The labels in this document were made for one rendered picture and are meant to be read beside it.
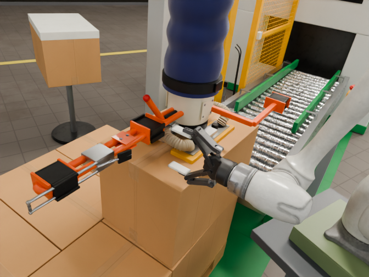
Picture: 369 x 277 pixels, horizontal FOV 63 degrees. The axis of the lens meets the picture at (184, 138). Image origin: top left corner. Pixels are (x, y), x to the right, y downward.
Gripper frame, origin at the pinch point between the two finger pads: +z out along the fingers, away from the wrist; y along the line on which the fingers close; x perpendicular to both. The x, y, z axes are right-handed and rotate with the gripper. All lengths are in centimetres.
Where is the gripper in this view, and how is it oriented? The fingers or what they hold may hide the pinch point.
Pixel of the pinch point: (174, 147)
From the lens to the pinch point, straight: 93.2
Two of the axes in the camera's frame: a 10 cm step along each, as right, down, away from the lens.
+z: -8.1, -3.8, 4.4
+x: 5.7, -3.9, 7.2
